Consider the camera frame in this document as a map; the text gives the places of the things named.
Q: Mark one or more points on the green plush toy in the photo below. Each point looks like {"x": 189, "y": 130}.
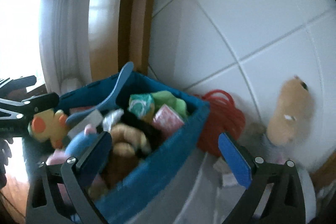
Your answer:
{"x": 167, "y": 98}

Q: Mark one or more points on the yellow duck plush green hat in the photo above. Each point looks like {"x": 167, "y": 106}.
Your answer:
{"x": 49, "y": 125}

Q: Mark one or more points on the blue storage bin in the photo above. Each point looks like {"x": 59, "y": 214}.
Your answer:
{"x": 145, "y": 182}

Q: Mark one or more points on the white curtain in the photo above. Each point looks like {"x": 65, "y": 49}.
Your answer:
{"x": 63, "y": 44}

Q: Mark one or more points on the wooden door frame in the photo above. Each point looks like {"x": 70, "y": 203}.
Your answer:
{"x": 119, "y": 31}

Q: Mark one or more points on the pink patterned box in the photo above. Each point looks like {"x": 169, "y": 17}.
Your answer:
{"x": 167, "y": 120}

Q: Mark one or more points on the red plastic toy case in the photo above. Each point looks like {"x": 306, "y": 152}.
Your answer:
{"x": 224, "y": 116}

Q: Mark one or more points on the brown bear plush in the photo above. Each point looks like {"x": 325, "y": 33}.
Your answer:
{"x": 129, "y": 146}

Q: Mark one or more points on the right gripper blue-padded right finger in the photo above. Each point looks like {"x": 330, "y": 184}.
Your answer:
{"x": 285, "y": 203}

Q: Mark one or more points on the tan capybara plush striped shirt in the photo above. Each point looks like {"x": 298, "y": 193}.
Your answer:
{"x": 293, "y": 110}

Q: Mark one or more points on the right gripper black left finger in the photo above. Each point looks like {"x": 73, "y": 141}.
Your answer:
{"x": 57, "y": 192}

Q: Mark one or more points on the blue pink pig plush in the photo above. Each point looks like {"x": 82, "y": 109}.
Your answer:
{"x": 76, "y": 148}

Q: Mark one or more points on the silver mat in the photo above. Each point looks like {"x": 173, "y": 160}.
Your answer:
{"x": 194, "y": 195}

